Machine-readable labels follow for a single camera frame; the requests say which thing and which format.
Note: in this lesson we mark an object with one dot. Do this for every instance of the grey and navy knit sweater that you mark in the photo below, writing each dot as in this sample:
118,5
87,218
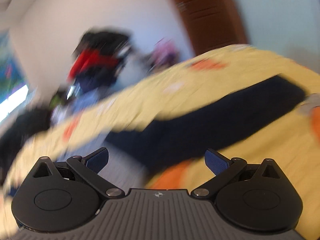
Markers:
231,119

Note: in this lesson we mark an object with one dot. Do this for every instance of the pink plastic bag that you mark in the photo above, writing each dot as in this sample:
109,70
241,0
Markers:
164,54

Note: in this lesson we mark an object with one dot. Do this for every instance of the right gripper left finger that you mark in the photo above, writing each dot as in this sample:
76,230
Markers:
61,196

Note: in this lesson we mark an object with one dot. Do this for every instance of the blue floral curtain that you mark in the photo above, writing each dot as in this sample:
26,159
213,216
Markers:
12,78

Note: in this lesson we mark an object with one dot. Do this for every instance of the black coat on bed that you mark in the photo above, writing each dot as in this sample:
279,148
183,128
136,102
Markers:
29,123

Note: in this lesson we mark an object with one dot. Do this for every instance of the brown wooden door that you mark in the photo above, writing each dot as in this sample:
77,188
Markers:
211,24

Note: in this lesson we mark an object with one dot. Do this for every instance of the yellow carrot print bedsheet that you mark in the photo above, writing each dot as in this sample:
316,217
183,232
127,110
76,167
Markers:
292,140

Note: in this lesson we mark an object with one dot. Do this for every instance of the light blue folded blanket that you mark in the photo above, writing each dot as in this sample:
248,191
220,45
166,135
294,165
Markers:
61,113

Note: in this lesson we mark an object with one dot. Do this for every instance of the pile of clothes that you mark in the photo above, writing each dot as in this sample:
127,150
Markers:
99,57

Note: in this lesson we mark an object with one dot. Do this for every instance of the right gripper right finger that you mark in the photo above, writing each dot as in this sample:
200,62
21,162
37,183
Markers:
257,198

